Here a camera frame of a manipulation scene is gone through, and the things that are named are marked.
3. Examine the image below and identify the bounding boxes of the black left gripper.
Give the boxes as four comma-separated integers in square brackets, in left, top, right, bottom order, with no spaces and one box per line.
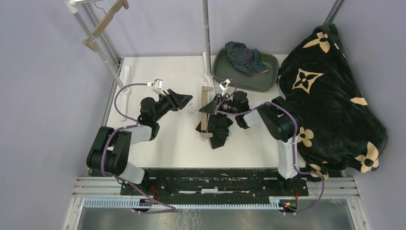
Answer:
[153,89,192,122]

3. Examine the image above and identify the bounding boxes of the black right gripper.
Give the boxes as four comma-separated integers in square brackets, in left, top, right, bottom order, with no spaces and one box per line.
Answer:
[200,93,239,116]

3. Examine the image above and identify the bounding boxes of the black striped underwear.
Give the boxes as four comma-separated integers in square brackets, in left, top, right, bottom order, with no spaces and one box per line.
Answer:
[207,114,233,150]

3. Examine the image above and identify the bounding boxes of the wooden clip hanger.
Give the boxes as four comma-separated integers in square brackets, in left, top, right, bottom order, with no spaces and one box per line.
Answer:
[186,86,214,141]

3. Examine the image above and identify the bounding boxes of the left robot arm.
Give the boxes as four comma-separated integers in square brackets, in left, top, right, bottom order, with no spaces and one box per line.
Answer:
[86,89,193,195]

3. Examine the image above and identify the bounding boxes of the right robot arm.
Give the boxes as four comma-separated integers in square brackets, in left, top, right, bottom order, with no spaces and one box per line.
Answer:
[196,91,300,195]

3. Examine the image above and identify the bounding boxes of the blue striped underwear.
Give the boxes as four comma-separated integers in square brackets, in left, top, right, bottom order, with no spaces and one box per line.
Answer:
[225,41,269,77]

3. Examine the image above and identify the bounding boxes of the left hanging wooden hanger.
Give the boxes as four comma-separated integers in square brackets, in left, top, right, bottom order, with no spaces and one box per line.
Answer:
[83,0,129,52]

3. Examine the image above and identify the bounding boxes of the green plastic tray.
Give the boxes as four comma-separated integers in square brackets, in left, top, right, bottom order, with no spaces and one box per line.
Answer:
[213,48,279,92]

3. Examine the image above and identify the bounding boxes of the left rack pole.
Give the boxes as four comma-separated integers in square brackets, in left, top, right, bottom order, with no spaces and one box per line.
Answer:
[63,0,129,88]

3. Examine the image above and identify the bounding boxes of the rack pole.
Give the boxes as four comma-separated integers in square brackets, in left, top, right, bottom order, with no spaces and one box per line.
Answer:
[63,0,129,88]
[202,0,213,79]

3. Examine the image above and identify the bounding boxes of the centre rack pole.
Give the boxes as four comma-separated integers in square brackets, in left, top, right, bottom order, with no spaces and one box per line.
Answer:
[202,0,213,79]

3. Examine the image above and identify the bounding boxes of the black floral blanket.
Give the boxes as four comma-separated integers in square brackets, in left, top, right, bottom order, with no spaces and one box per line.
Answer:
[278,23,388,181]

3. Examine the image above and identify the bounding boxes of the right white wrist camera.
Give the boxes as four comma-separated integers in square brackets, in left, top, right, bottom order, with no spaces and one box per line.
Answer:
[219,79,231,96]

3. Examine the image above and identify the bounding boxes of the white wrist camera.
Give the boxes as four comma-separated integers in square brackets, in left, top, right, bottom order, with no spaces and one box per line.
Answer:
[147,79,166,95]
[219,79,231,96]

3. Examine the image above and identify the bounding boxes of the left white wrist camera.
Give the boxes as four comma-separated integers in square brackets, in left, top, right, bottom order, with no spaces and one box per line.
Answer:
[147,79,166,95]

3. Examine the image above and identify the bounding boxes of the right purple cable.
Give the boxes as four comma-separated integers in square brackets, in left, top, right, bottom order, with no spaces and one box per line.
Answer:
[214,79,326,215]

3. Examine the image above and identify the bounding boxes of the purple cable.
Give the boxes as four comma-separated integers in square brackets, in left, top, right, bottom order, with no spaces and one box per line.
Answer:
[214,79,326,215]
[101,83,177,215]

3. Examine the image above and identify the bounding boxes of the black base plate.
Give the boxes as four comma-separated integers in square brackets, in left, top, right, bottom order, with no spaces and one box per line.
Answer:
[139,168,309,205]

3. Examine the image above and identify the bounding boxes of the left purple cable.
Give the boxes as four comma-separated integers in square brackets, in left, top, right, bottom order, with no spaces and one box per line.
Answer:
[101,83,177,215]

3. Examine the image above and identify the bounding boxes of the white cable duct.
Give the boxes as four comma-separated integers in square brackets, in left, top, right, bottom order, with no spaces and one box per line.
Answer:
[83,197,283,211]

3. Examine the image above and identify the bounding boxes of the aluminium frame rails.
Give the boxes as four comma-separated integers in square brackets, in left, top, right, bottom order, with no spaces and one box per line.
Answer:
[63,177,370,230]

